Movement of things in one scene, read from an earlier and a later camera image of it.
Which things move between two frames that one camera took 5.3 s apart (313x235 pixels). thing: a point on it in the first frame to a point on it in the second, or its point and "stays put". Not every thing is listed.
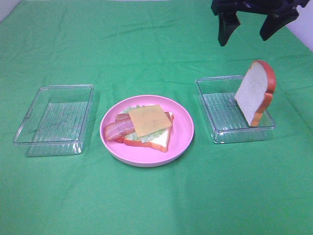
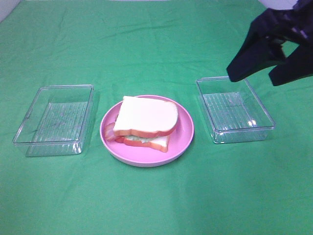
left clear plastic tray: [58, 122] stays put
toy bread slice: [160, 142] stays put
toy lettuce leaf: [133, 136] stays put
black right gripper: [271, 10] to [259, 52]
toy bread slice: [256, 91] to [145, 117]
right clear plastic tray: [227, 121] stays put
